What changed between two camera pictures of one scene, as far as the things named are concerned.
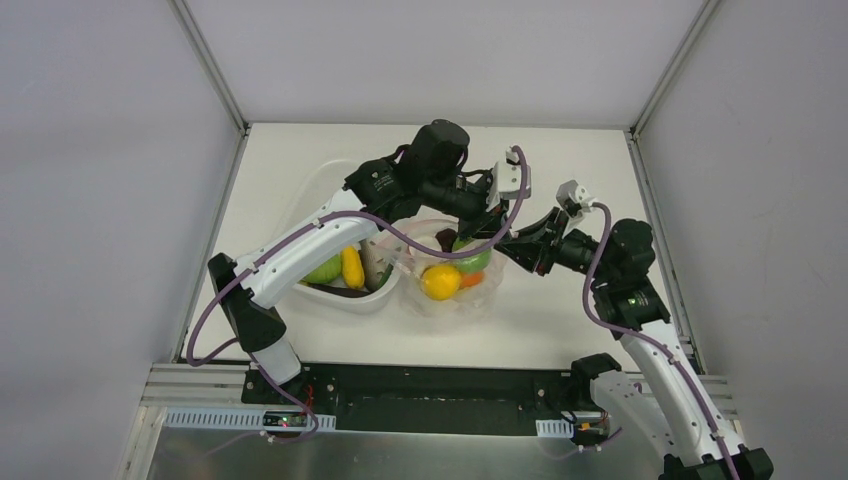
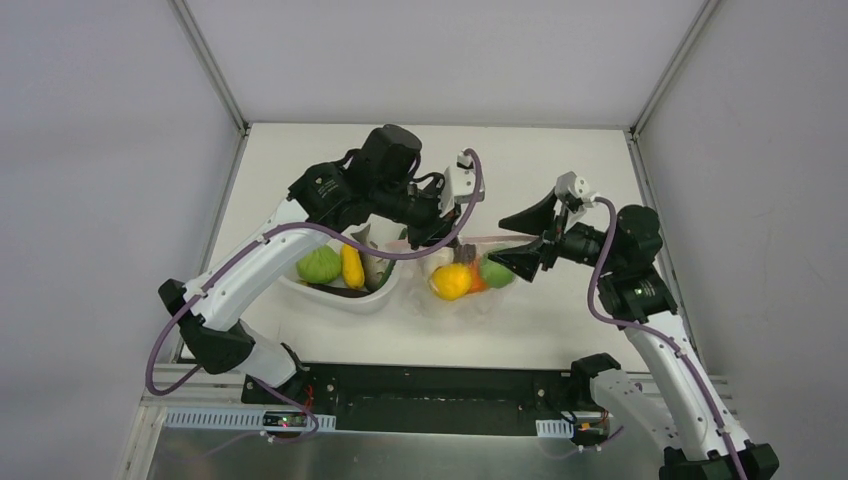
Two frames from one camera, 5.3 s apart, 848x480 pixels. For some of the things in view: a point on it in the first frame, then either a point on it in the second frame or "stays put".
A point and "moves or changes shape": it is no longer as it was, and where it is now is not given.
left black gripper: x=491 y=216 to x=431 y=225
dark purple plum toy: x=446 y=238 moves or changes shape
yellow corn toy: x=352 y=267 stays put
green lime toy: x=472 y=264 to x=495 y=275
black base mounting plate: x=442 y=399 stays put
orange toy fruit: x=469 y=279 moves or changes shape
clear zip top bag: x=444 y=286 moves or changes shape
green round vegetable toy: x=326 y=272 stays put
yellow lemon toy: x=442 y=282 moves or changes shape
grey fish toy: x=373 y=262 stays put
